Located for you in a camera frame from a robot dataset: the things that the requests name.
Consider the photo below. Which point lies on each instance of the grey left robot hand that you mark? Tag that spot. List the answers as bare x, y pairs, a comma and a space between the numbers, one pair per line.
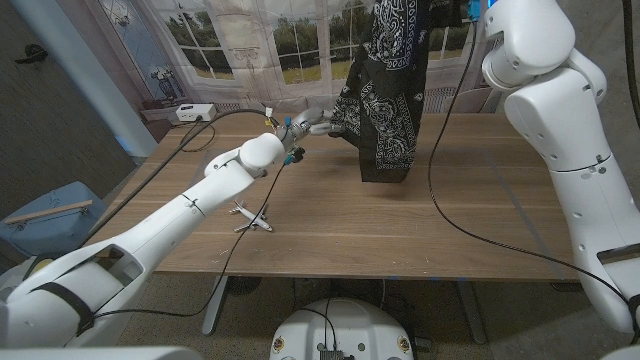
310, 125

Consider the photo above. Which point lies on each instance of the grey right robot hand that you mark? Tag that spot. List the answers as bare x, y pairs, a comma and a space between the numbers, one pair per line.
447, 12

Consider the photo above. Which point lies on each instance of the black paisley bandana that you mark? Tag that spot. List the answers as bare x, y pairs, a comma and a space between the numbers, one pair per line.
390, 125

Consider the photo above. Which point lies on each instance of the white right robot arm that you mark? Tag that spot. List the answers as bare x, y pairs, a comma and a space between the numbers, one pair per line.
575, 150

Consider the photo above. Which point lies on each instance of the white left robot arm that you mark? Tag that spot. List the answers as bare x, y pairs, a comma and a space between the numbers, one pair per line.
150, 235

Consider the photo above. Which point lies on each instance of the white toy airplane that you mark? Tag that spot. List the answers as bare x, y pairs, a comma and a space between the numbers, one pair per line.
252, 218

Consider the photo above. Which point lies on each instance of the printed window backdrop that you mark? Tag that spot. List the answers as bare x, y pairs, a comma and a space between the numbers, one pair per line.
250, 30

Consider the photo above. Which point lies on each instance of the white power box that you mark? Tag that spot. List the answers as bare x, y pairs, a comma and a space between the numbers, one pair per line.
196, 112

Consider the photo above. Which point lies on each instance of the white robot torso base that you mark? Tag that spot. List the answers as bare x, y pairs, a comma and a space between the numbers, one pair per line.
350, 325

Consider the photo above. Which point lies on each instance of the grey table leg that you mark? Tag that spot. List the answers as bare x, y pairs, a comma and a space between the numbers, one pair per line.
214, 305
471, 310

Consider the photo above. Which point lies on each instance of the white pillar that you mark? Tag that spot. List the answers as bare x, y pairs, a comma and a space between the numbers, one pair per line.
85, 75

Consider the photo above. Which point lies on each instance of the blue storage bin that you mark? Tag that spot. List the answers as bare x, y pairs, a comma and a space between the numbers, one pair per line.
50, 235

